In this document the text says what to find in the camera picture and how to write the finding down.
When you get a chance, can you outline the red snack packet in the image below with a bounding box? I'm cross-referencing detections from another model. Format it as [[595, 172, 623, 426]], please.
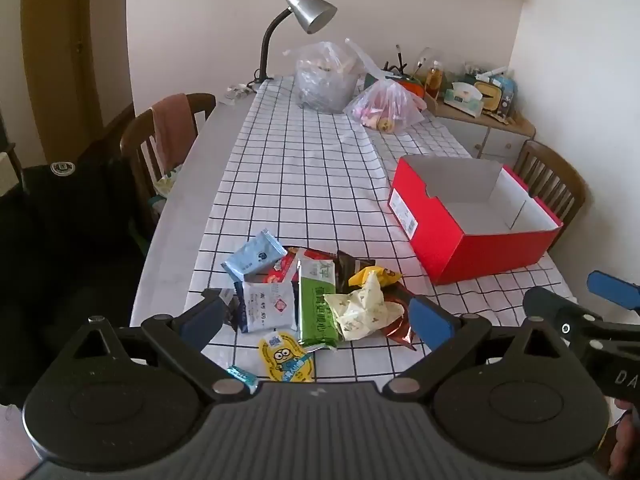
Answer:
[[260, 246, 311, 286]]

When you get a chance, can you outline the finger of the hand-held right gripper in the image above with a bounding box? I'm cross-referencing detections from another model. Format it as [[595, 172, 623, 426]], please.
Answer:
[[587, 271, 640, 312], [522, 287, 603, 343]]

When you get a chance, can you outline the white checkered tablecloth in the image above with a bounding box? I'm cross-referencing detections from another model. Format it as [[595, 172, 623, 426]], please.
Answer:
[[129, 76, 608, 397]]

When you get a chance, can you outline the white blue snack packet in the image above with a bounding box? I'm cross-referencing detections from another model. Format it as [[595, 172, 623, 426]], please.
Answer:
[[234, 280, 300, 335]]

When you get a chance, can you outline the reddish brown shiny packet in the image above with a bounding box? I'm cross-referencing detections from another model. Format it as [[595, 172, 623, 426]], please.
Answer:
[[377, 280, 418, 352]]

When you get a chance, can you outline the wooden door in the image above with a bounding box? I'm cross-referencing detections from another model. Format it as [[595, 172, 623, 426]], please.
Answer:
[[20, 0, 136, 161]]

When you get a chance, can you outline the silver desk lamp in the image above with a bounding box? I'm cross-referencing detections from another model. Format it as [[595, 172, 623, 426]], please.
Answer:
[[252, 0, 338, 85]]

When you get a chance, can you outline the red cardboard box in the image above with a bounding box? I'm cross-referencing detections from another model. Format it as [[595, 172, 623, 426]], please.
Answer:
[[387, 155, 565, 286]]

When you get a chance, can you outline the grey wooden-top cabinet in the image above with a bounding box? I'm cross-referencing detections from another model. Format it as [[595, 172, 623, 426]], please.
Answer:
[[425, 95, 536, 166]]

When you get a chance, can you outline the cream leaf-print wrapper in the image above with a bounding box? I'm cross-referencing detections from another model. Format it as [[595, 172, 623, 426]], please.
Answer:
[[323, 270, 405, 342]]

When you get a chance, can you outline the yellow snack packet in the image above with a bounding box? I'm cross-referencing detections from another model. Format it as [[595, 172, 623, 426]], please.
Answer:
[[347, 266, 403, 289]]

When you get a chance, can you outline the black jacket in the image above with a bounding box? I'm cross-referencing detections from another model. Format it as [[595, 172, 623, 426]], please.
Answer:
[[0, 152, 151, 407]]

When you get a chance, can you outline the yellow box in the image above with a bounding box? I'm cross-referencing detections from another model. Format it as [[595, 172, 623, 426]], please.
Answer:
[[475, 75, 506, 111]]

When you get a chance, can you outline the amber glass bottle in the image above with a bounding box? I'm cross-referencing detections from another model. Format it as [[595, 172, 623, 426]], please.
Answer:
[[425, 60, 445, 101]]

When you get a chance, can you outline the pink plastic bag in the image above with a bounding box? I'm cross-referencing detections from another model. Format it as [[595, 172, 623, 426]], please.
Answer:
[[342, 37, 428, 136]]

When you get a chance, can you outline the patterned seat cushion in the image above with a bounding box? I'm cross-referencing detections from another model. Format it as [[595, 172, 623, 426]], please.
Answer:
[[152, 164, 184, 197]]

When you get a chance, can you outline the green white tissue box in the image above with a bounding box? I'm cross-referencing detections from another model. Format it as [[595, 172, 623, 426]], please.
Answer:
[[444, 82, 485, 117]]

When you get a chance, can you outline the small brown bar packet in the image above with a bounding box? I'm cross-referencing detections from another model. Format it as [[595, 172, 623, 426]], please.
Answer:
[[201, 287, 244, 332]]

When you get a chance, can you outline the dark brown snack packet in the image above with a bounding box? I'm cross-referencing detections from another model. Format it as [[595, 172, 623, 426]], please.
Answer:
[[336, 250, 377, 292]]

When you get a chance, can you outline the person's right hand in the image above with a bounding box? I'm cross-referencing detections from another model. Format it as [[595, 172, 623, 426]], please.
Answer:
[[607, 399, 640, 472]]

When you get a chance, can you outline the small teal candy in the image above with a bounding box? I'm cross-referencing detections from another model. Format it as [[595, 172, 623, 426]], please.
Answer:
[[226, 364, 260, 395]]

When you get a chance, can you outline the green snack packet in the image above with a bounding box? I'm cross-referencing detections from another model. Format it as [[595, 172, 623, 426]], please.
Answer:
[[295, 255, 342, 352]]

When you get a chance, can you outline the wooden chair with cloth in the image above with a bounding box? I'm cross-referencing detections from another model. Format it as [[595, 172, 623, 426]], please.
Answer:
[[120, 92, 217, 241]]

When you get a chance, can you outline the yellow cartoon packet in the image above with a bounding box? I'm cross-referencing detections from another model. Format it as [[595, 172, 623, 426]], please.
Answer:
[[257, 330, 315, 383]]

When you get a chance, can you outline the blue printed box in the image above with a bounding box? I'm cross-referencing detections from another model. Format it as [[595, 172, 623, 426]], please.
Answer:
[[492, 72, 519, 112]]

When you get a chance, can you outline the light blue snack packet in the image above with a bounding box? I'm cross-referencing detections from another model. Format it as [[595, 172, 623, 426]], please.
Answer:
[[221, 228, 288, 283]]

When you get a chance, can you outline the wooden slatted chair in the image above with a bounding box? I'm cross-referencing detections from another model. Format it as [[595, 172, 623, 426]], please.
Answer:
[[512, 140, 587, 252]]

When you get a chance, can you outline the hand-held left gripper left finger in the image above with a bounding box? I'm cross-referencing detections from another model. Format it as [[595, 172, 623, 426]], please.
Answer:
[[75, 287, 251, 403]]

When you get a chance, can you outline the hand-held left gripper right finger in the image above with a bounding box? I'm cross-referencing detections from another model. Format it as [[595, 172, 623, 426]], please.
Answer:
[[382, 296, 571, 403]]

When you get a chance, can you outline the crumpled clear wrapper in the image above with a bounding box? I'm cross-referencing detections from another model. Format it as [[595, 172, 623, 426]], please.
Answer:
[[222, 82, 257, 104]]

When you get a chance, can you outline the orange container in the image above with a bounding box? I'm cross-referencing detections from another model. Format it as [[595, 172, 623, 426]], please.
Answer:
[[365, 72, 426, 100]]

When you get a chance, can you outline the pink cloth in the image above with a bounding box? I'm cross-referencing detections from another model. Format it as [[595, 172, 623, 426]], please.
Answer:
[[151, 94, 198, 171]]

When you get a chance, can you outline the clear plastic bag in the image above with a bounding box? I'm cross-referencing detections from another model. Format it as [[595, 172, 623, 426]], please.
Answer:
[[284, 40, 366, 111]]

